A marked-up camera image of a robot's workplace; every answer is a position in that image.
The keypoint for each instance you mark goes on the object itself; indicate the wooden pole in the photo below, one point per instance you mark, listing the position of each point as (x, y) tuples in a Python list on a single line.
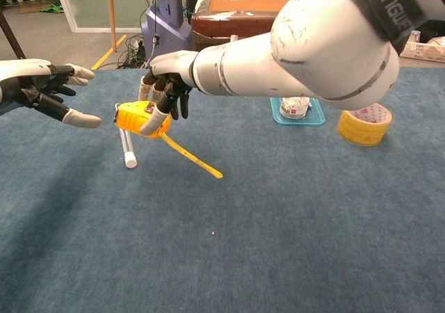
[(112, 14)]

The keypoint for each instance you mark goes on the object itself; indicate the yellow packing tape roll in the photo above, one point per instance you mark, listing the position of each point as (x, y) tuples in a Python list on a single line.
[(358, 133)]

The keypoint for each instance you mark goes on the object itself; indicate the dark table leg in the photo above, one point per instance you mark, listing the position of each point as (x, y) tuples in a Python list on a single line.
[(12, 38)]

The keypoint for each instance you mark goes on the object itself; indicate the black bag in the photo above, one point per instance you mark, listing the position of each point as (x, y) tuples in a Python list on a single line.
[(436, 26)]

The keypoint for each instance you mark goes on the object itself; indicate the white plastic basket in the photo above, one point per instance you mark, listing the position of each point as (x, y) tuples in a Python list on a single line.
[(426, 53)]

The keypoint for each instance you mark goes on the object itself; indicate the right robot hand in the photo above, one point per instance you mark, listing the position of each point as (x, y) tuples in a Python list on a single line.
[(174, 66)]

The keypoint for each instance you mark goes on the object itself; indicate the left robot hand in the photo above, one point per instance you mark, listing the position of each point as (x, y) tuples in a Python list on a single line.
[(21, 73)]

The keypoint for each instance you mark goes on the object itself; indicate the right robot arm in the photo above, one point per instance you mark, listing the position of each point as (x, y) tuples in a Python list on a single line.
[(313, 48)]

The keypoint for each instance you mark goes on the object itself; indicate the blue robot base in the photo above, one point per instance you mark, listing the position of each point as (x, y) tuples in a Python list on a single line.
[(167, 24)]

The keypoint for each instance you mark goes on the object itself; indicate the brown mahjong table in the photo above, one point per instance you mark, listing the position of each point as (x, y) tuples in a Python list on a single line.
[(236, 22)]

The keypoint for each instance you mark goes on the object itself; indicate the blue table cloth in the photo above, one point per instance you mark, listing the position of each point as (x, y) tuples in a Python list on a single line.
[(208, 257)]

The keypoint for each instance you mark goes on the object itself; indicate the green item on floor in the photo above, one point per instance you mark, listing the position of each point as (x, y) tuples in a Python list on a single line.
[(52, 8)]

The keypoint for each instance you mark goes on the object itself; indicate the yellow tape measure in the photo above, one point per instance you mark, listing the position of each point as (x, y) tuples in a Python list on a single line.
[(132, 120)]

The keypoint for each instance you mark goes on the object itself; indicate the teal plastic tray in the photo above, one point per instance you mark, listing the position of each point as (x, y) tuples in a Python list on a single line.
[(315, 120)]

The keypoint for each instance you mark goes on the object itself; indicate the clear test tube white cap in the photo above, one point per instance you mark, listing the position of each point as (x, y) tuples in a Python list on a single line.
[(130, 160)]

